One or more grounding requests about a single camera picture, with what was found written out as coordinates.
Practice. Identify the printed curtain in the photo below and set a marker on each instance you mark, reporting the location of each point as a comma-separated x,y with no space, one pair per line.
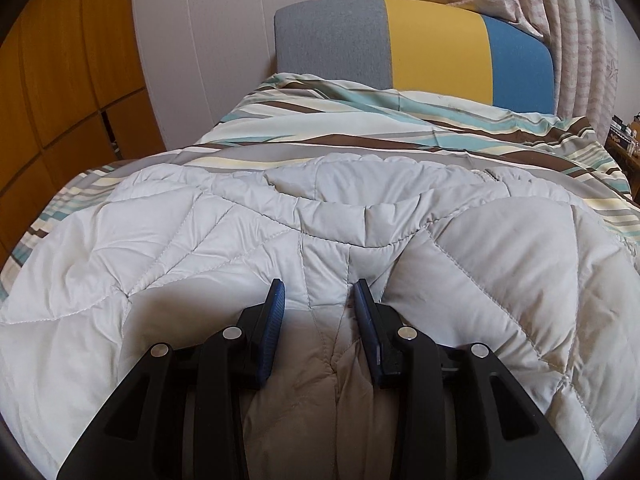
585,35

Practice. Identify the white quilted jacket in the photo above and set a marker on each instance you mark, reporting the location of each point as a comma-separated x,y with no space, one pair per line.
150,260

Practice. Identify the striped bed cover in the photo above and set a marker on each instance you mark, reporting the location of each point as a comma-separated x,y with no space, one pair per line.
350,125

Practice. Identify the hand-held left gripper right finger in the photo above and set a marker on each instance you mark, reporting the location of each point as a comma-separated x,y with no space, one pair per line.
367,327

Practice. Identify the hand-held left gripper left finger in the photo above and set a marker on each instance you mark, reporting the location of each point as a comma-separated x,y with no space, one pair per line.
270,332

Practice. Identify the wooden desk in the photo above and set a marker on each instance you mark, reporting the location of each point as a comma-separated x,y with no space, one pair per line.
625,155

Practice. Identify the grey yellow blue headboard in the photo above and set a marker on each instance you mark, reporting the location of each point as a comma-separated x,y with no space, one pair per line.
435,45

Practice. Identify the wooden wardrobe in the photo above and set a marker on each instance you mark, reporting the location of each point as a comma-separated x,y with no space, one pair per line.
65,85

